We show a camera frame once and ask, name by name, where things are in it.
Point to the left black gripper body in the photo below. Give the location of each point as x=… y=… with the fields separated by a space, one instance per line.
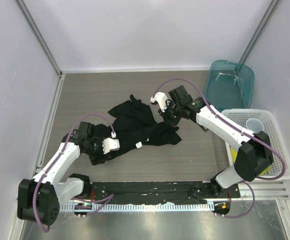
x=95 y=149

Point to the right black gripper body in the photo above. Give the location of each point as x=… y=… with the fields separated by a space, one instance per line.
x=172 y=114

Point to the black t-shirt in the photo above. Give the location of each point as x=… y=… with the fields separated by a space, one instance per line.
x=134 y=123

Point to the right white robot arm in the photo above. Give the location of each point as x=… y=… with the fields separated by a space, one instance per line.
x=253 y=154

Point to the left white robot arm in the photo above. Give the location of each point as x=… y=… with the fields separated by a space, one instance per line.
x=40 y=198

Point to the black brooch box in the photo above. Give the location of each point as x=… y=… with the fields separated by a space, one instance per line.
x=205 y=129

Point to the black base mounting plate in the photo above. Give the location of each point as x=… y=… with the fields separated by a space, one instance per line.
x=149 y=192

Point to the teal transparent plastic bin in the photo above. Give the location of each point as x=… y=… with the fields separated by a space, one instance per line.
x=229 y=86

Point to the white perforated plastic basket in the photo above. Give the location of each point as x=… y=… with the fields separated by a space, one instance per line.
x=240 y=116

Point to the yellow dotted plate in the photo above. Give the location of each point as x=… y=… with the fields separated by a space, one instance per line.
x=234 y=156

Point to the light blue mug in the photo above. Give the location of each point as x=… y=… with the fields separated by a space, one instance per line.
x=255 y=125

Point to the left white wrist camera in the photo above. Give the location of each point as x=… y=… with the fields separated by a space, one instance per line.
x=110 y=144

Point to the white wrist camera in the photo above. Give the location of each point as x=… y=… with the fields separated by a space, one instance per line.
x=110 y=144
x=160 y=99

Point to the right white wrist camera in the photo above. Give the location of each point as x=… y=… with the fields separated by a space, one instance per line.
x=160 y=99

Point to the white slotted cable duct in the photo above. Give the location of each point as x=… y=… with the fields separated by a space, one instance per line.
x=79 y=207

